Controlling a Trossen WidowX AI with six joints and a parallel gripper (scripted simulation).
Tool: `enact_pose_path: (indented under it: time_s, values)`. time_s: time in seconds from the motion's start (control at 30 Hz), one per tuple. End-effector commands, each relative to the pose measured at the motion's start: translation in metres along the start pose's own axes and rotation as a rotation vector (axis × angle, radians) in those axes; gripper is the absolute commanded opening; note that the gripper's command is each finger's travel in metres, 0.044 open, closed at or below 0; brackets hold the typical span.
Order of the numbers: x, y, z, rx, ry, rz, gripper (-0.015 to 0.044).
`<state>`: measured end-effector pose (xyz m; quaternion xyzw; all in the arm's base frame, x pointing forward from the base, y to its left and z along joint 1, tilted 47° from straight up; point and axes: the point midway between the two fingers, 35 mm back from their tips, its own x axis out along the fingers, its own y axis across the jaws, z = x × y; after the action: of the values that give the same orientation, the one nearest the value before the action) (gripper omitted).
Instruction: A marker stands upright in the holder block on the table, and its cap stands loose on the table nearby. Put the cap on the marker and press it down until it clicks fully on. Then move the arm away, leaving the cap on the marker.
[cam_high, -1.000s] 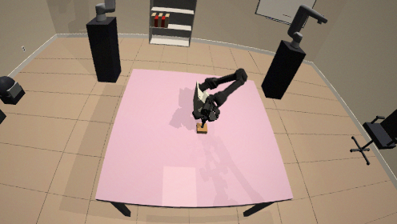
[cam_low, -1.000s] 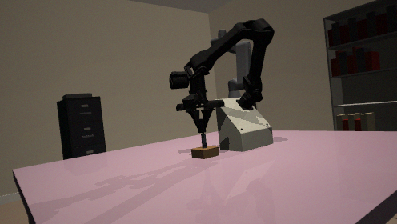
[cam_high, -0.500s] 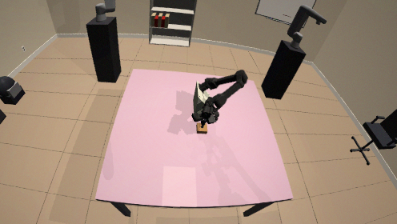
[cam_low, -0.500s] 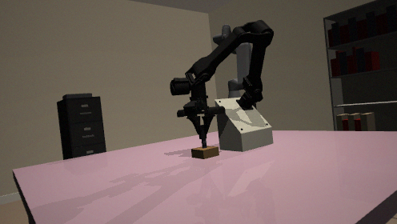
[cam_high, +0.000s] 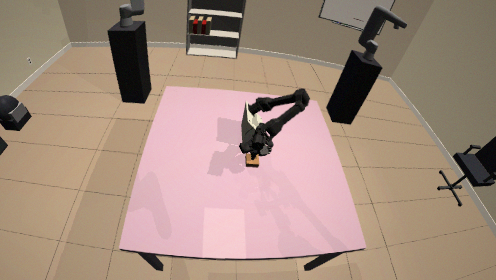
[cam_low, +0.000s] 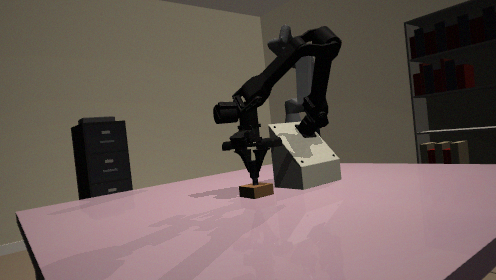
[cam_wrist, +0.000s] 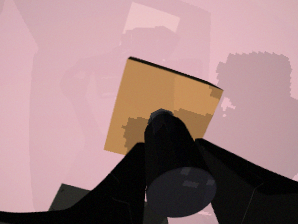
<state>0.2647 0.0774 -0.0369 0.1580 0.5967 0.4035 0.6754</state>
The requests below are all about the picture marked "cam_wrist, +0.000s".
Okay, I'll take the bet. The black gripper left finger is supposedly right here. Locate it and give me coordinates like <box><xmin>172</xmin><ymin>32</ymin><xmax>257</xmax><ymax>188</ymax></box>
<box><xmin>0</xmin><ymin>143</ymin><xmax>146</xmax><ymax>224</ymax></box>

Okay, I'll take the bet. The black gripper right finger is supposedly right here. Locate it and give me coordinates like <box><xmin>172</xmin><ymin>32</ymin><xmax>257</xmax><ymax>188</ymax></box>
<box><xmin>194</xmin><ymin>137</ymin><xmax>298</xmax><ymax>224</ymax></box>

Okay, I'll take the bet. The tan wooden block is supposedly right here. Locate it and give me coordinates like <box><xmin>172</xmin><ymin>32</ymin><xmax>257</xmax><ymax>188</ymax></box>
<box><xmin>104</xmin><ymin>56</ymin><xmax>223</xmax><ymax>155</ymax></box>

